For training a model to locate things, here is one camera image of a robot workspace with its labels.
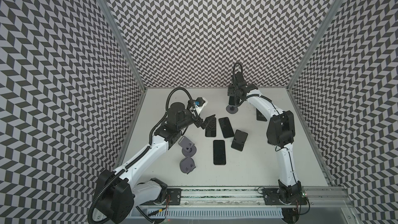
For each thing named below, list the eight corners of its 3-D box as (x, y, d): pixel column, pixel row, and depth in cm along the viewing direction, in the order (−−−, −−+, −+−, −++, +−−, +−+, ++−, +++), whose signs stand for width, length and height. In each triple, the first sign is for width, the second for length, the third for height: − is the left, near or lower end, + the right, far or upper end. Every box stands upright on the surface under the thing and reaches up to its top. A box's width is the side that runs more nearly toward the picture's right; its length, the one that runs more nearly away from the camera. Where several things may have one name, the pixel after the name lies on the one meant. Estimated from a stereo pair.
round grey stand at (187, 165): (178, 166, 83) (176, 163, 79) (188, 157, 87) (187, 153, 83) (186, 176, 80) (185, 174, 76) (197, 166, 83) (196, 163, 80)
